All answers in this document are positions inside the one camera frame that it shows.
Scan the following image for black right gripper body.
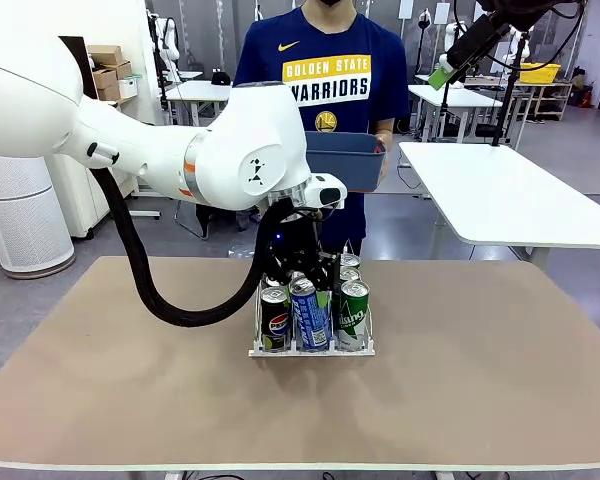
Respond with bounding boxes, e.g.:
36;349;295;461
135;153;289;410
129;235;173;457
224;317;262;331
449;0;546;66

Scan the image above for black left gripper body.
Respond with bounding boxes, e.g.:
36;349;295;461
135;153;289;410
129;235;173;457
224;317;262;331
264;199;326;271

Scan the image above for black Pepsi can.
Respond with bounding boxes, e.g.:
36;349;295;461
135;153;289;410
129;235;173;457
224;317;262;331
259;287;292;350

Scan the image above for green white cider can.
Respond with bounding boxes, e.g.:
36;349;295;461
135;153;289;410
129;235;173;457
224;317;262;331
335;279;371;351

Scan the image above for blue plastic bin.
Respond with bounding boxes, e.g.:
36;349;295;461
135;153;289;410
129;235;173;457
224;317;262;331
304;130;389;194

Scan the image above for clear acrylic can dispenser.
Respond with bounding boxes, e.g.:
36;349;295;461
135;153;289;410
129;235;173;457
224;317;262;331
247;238;377;358

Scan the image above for person's left hand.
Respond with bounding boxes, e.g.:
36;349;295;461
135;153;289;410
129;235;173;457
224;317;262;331
371;133;394;174

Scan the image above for black tripod pole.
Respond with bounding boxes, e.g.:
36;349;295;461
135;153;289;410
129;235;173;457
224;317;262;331
437;79;454;142
490;29;531;147

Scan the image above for white background table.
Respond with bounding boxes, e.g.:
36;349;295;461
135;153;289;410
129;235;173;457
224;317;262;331
408;82;506;141
164;79;231;126

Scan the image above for black stand with round head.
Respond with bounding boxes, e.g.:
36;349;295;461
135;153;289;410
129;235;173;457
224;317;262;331
414;9;431;76

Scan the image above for yellow plastic crate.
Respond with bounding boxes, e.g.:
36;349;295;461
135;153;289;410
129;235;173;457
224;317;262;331
519;62;562;84

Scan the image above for dark clothes on chair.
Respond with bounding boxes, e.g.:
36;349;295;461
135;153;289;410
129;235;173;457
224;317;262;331
194;202;261;236

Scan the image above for wooden low shelf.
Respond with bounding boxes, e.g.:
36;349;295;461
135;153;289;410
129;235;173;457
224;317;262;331
509;79;574;121

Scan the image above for person in blue T-shirt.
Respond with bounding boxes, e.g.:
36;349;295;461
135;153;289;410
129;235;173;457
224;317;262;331
232;0;411;259

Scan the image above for large white side table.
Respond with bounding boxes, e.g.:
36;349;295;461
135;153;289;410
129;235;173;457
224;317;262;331
398;142;600;266

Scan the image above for small white side table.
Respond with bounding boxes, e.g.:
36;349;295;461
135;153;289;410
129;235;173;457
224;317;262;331
129;187;161;220

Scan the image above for white cylindrical air purifier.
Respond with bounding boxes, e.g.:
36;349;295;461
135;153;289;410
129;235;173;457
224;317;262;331
0;153;76;280

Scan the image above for black computer monitor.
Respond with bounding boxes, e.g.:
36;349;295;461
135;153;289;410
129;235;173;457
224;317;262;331
58;35;100;100

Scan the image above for right arm black cable sleeve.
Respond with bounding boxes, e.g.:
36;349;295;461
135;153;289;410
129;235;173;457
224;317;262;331
489;0;589;66

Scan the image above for arm black cable sleeve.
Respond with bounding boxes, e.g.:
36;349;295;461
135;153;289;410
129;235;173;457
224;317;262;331
489;0;589;66
87;167;301;329

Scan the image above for left arm black cable sleeve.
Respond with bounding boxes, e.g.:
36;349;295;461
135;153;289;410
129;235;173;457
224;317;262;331
87;167;301;329

